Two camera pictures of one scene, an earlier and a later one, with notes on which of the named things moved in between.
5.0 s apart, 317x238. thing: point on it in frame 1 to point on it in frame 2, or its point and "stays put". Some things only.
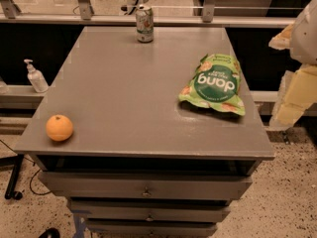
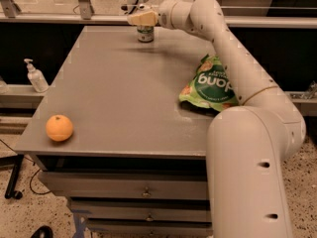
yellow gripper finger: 283,41 to 172,14
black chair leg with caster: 16,162 stays put
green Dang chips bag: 216,84 stays put
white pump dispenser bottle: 36,77 stays put
